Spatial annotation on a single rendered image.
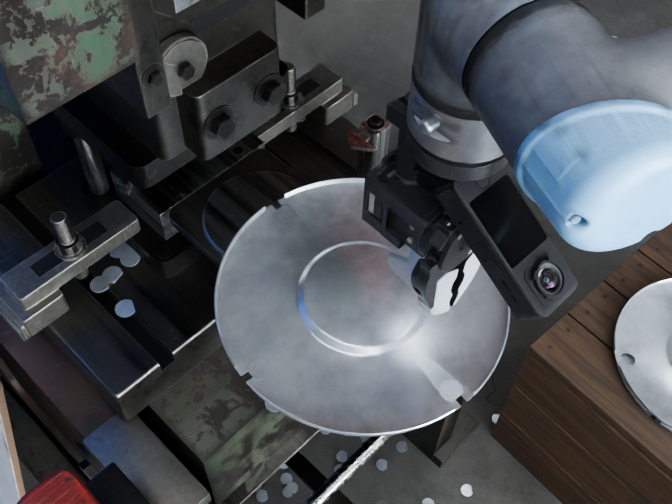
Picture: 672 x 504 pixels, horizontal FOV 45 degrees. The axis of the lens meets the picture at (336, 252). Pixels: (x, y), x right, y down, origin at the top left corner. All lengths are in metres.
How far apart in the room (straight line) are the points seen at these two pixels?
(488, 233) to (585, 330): 0.82
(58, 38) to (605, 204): 0.36
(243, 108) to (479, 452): 1.00
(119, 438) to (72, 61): 0.46
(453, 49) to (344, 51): 1.80
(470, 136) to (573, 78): 0.12
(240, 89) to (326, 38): 1.54
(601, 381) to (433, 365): 0.57
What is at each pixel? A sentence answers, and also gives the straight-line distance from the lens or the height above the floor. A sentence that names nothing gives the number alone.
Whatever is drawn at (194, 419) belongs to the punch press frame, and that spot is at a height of 0.64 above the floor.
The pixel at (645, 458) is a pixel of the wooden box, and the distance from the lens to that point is 1.31.
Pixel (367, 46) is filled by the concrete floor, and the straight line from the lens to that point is 2.26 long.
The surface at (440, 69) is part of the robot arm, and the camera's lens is 0.47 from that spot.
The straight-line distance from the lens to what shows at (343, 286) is 0.80.
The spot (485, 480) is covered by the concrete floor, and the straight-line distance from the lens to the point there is 1.58.
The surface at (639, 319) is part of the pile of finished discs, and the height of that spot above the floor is 0.36.
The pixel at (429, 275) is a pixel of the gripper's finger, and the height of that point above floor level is 0.97.
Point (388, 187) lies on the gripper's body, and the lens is 0.58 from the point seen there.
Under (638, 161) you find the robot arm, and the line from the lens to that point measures 0.37.
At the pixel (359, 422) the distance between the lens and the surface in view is 0.74.
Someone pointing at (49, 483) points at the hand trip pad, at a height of 0.76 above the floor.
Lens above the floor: 1.46
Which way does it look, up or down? 55 degrees down
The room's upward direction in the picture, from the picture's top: 2 degrees clockwise
